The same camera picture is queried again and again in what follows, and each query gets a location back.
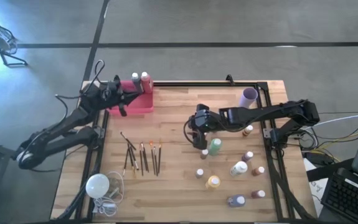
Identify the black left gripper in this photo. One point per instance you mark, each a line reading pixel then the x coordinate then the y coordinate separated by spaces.
pixel 111 93

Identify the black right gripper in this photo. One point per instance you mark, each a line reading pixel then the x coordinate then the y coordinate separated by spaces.
pixel 205 123

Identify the large green paint bottle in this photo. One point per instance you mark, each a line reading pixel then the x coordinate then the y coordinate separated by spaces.
pixel 215 146

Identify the large black paint bottle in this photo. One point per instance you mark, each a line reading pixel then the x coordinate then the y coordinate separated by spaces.
pixel 136 82

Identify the large red paint bottle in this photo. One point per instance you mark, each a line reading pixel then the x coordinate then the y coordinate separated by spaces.
pixel 147 82

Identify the small grey paint bottle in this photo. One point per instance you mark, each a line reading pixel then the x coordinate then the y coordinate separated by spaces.
pixel 199 173

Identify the lavender plastic cup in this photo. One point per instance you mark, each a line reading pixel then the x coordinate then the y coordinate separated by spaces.
pixel 247 98

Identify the large purple paint bottle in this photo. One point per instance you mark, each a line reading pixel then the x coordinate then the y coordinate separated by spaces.
pixel 236 200

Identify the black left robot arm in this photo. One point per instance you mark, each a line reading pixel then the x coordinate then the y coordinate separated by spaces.
pixel 73 119

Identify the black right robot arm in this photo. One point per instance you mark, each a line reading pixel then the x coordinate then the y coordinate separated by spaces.
pixel 259 115

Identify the small purple paint bottle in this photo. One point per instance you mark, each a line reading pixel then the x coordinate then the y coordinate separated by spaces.
pixel 247 156

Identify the small orange paint bottle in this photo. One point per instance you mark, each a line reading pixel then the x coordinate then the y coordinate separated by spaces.
pixel 258 170

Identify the small magenta paint bottle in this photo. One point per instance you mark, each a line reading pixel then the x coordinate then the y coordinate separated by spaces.
pixel 258 193

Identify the pink plastic bin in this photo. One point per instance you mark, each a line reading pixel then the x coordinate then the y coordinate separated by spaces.
pixel 138 105

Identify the black paintbrush wide silver ferrule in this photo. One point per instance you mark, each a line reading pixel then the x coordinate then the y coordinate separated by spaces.
pixel 134 158

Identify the black table clamp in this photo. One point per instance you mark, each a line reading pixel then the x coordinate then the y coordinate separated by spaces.
pixel 229 79

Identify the white globe desk lamp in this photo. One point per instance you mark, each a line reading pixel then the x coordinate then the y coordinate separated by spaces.
pixel 97 185

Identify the black power brick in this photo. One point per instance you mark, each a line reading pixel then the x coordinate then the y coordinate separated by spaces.
pixel 318 158

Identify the white paper sheet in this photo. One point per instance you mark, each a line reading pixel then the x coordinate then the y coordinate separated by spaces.
pixel 317 186

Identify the black side desk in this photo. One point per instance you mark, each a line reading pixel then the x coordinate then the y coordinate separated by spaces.
pixel 331 168

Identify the black computer keyboard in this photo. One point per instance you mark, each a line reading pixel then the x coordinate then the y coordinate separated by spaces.
pixel 348 196

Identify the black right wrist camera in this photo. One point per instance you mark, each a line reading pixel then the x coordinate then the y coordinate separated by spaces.
pixel 202 108

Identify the black aluminium table frame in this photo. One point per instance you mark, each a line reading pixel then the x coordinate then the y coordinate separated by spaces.
pixel 197 84

